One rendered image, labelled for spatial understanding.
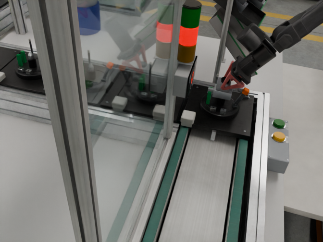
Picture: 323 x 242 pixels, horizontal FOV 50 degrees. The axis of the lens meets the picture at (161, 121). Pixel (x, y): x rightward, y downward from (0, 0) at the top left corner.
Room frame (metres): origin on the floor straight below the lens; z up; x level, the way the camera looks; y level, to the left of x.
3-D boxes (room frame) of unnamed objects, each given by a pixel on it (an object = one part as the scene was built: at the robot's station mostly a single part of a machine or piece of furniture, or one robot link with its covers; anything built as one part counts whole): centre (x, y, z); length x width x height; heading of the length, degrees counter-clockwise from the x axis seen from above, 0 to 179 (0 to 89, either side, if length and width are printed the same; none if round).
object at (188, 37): (0.83, -0.05, 1.33); 0.05 x 0.05 x 0.05
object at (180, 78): (0.83, -0.05, 1.29); 0.12 x 0.05 x 0.25; 168
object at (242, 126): (0.99, -0.21, 0.96); 0.24 x 0.24 x 0.02; 78
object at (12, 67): (1.15, 0.52, 1.01); 0.24 x 0.24 x 0.13; 78
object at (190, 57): (0.83, -0.05, 1.28); 0.05 x 0.05 x 0.05
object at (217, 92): (1.00, -0.20, 1.06); 0.08 x 0.04 x 0.07; 79
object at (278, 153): (0.87, -0.40, 0.93); 0.21 x 0.07 x 0.06; 168
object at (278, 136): (0.87, -0.40, 0.96); 0.04 x 0.04 x 0.02
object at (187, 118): (0.92, -0.09, 0.97); 0.05 x 0.05 x 0.04; 78
